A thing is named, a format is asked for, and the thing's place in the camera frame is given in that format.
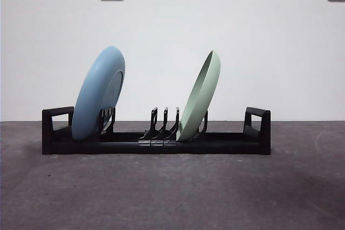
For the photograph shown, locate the green round plate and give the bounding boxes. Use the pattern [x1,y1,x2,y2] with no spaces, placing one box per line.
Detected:
[176,50,222,143]

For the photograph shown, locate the blue round plate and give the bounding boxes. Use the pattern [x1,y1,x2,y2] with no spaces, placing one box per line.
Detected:
[71,45,127,142]

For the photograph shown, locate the black plastic plate rack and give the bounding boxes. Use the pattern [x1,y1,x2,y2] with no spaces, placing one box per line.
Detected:
[41,106,272,156]

